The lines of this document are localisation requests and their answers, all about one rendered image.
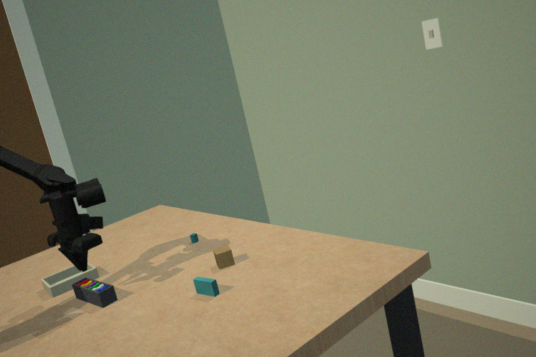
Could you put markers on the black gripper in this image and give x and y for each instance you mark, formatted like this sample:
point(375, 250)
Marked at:
point(74, 246)

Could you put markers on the brown cube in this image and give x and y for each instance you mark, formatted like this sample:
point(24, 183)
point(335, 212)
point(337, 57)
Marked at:
point(224, 257)

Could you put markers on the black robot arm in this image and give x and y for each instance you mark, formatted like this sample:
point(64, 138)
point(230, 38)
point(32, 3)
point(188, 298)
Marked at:
point(59, 188)

